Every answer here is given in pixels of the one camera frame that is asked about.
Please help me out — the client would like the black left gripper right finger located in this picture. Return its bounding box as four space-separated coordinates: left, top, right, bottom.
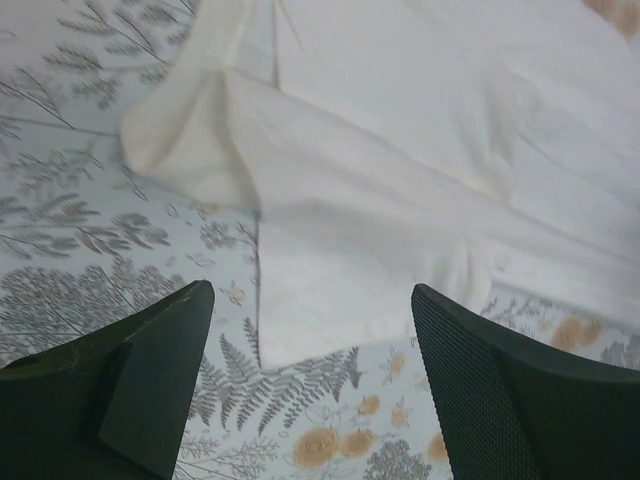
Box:
411 284 639 480

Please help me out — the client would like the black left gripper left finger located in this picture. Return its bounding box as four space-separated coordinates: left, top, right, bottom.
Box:
1 280 215 480

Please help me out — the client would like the white t-shirt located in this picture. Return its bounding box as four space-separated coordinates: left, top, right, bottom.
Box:
120 1 639 370

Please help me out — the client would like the floral patterned table mat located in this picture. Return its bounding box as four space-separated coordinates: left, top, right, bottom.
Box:
1 1 639 479

